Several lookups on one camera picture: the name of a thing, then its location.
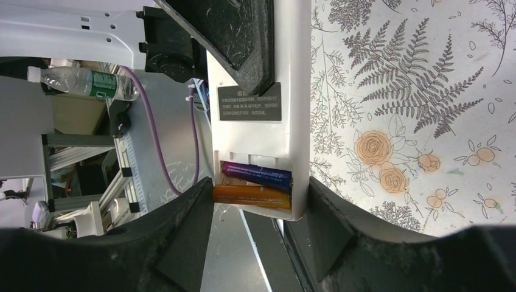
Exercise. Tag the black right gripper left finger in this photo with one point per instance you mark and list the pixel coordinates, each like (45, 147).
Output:
(163, 250)

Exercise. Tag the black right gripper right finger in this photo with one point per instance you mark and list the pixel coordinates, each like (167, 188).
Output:
(337, 246)

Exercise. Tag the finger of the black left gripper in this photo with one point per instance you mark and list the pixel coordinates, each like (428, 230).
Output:
(238, 34)

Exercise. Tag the blue purple battery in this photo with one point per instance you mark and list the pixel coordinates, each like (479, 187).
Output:
(272, 178)

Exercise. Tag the orange battery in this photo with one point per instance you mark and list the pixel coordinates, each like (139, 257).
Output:
(259, 196)

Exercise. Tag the white remote control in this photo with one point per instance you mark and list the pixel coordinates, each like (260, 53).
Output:
(271, 130)

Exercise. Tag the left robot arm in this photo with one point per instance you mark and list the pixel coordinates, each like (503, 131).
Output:
(167, 38)

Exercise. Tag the plastic water bottle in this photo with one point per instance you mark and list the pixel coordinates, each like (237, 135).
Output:
(85, 82)

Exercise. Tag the floral table mat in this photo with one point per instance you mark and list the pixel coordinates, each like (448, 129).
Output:
(412, 114)

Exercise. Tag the white cable duct rail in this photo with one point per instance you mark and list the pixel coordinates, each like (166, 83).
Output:
(133, 189)

